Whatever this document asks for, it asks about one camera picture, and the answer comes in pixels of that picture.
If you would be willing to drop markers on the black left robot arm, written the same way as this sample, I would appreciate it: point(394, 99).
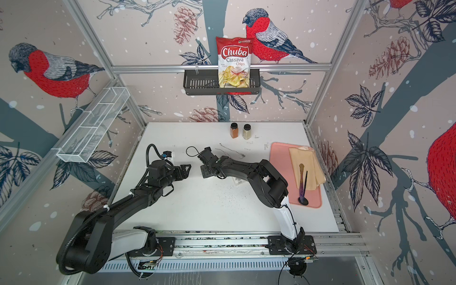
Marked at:
point(88, 244)

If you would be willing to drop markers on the beige spice jar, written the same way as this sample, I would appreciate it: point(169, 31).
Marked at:
point(247, 131)

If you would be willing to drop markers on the black purple spoon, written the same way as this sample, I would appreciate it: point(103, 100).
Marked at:
point(302, 199)

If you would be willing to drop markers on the wooden cutting board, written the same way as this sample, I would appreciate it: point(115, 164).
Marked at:
point(308, 157)

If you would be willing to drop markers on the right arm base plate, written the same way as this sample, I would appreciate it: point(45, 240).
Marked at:
point(279, 245)

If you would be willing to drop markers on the orange spice jar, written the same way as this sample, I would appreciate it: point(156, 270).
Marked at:
point(234, 130)

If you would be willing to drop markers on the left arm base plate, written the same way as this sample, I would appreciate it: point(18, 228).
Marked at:
point(164, 247)

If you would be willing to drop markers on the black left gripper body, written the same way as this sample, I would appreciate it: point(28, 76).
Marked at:
point(174, 175)

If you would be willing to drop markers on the pink plastic tray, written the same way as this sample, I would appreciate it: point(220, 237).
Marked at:
point(280, 159)

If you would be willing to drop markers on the black wire wall basket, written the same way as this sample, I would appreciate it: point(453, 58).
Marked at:
point(205, 83)

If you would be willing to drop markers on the white mesh wall shelf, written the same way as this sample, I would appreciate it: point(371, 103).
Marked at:
point(96, 122)

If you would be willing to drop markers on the aluminium mounting rail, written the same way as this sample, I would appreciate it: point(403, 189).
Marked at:
point(224, 245)

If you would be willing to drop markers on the Chuba cassava chips bag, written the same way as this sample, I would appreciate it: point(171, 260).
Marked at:
point(234, 62)

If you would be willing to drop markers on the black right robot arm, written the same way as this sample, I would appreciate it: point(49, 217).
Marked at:
point(269, 186)

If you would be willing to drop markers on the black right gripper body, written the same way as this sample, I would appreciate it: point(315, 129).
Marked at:
point(205, 172)

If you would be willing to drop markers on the white gift box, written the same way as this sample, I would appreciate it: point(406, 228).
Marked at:
point(238, 181)

